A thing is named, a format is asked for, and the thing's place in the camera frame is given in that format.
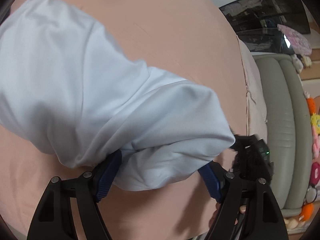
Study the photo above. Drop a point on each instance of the round orange plush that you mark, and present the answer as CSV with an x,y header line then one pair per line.
x,y
307,211

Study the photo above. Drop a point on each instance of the white shirt with navy trim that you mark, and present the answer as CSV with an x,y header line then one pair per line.
x,y
100,92

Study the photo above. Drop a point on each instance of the yellow sponge plush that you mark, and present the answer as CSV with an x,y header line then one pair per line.
x,y
315,122

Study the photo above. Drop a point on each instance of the pink plush toy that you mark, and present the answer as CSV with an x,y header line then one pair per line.
x,y
316,142

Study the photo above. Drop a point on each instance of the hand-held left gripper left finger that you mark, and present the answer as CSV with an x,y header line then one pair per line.
x,y
107,180

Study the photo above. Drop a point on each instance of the brown-haired doll plush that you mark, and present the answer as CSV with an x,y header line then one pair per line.
x,y
306,61

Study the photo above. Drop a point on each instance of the grey-green padded headboard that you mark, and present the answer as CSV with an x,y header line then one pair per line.
x,y
282,117

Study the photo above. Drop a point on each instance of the person's right hand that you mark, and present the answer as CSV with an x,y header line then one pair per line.
x,y
243,209

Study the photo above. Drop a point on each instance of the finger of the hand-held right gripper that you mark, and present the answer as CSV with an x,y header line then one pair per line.
x,y
237,143

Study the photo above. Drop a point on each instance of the red plush toy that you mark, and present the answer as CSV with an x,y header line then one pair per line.
x,y
316,173

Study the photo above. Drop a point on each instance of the beige knitted pillow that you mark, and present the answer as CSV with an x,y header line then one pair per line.
x,y
252,92

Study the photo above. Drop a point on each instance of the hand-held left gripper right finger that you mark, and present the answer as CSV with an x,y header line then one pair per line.
x,y
211,182

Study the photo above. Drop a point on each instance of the glass-door wardrobe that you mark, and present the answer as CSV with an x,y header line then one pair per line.
x,y
257,22

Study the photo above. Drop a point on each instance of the white plush toy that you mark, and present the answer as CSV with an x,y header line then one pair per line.
x,y
297,63

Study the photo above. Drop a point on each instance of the black-haired doll plush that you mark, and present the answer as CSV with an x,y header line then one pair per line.
x,y
312,195

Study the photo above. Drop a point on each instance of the pink hanging garment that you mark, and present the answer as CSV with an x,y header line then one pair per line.
x,y
296,38

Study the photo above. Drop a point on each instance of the cream bunny plush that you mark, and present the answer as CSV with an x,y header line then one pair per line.
x,y
293,223

